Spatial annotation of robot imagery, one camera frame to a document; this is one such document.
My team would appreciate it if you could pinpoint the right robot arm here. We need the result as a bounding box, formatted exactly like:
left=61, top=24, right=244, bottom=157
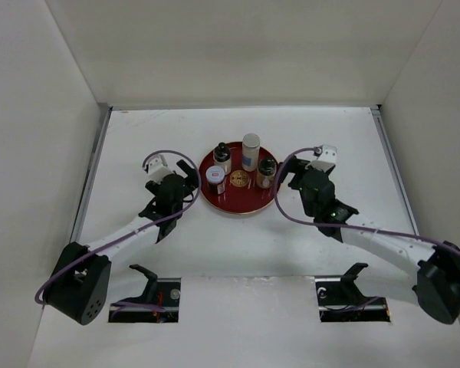
left=199, top=147, right=460, bottom=324

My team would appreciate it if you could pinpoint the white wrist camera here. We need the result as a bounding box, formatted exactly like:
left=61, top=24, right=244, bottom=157
left=142, top=153, right=172, bottom=183
left=307, top=145, right=337, bottom=175

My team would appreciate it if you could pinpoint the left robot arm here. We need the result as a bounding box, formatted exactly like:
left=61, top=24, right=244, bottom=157
left=38, top=159, right=201, bottom=325

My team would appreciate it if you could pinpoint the red round lacquer tray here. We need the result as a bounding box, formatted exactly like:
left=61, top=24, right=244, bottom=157
left=199, top=142, right=274, bottom=215

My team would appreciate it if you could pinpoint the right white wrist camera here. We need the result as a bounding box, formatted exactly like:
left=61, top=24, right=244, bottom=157
left=307, top=145, right=337, bottom=175

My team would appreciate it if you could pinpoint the black-cap sauce bottle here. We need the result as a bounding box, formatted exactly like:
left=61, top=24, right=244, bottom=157
left=213, top=142, right=232, bottom=175

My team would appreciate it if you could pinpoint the tall white-lid shaker bottle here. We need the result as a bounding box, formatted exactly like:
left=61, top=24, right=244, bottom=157
left=241, top=133, right=260, bottom=172

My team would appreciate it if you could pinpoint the black-cap brown spice bottle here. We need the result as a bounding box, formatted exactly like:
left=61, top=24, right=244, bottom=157
left=256, top=156, right=277, bottom=189

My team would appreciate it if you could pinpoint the white-lid dark spice jar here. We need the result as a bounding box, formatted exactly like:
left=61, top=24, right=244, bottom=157
left=205, top=166, right=225, bottom=196

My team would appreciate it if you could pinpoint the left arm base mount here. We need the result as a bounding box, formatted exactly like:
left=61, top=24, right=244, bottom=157
left=108, top=264, right=182, bottom=324

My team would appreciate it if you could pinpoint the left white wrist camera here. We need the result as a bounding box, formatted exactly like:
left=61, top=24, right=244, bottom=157
left=142, top=153, right=172, bottom=183

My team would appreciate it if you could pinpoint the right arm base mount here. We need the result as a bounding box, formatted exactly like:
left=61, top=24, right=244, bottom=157
left=314, top=263, right=390, bottom=323

